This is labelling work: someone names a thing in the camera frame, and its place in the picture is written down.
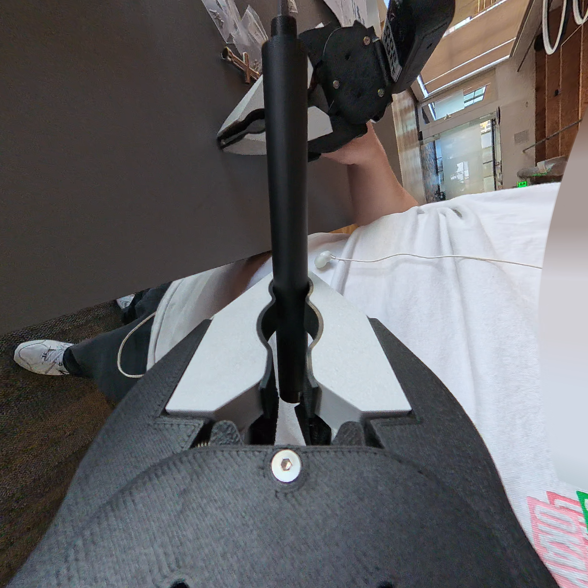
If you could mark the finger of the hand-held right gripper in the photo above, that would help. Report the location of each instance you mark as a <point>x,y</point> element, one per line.
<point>319,126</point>
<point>248,103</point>

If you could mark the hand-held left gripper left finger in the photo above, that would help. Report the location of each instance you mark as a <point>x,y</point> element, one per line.
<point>216,367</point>

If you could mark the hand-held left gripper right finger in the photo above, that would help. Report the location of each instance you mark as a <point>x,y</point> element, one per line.
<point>358,367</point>

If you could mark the black screwdriver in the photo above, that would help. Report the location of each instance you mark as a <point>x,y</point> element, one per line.
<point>285,183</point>

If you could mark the person's right forearm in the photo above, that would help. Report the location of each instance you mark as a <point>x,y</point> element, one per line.
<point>381,188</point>

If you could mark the person's right hand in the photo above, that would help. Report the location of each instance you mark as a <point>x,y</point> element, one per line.
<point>353,151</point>

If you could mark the metal cross wrench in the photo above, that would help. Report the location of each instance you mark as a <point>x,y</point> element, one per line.
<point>243,64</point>

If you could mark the printed paper sheet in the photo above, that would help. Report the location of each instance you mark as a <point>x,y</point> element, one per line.
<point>351,9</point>

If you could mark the person's white shirt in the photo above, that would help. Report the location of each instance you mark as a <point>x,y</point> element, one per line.
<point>436,344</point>

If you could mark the person's dark trousers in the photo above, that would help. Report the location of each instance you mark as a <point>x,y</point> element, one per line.
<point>101,363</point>

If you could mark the glass door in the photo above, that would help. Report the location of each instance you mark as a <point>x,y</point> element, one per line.
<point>459,160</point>

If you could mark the person's white shoe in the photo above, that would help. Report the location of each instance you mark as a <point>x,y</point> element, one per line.
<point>41,358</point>

